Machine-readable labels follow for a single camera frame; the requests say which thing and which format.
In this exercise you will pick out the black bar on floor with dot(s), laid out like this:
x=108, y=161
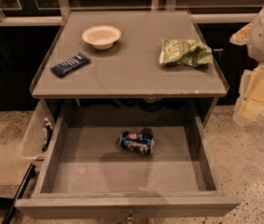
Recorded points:
x=21, y=189

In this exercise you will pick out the metal drawer handle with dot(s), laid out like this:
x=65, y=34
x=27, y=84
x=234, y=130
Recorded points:
x=130, y=219

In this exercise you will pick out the green chip bag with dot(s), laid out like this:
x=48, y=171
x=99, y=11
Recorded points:
x=190, y=52

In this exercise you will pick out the blue pepsi can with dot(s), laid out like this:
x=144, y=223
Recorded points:
x=141, y=143

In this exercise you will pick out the open grey top drawer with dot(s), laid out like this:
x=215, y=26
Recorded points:
x=87, y=174

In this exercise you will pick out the white paper bowl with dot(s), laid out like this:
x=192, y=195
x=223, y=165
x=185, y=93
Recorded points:
x=102, y=36

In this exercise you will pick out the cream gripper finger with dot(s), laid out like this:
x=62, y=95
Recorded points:
x=250, y=104
x=241, y=37

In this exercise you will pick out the grey cabinet counter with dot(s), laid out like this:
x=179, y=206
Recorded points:
x=131, y=68

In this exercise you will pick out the blue snack bar wrapper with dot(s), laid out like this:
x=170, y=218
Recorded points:
x=70, y=65

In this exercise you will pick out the blue item in bin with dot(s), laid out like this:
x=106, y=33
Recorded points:
x=47, y=131

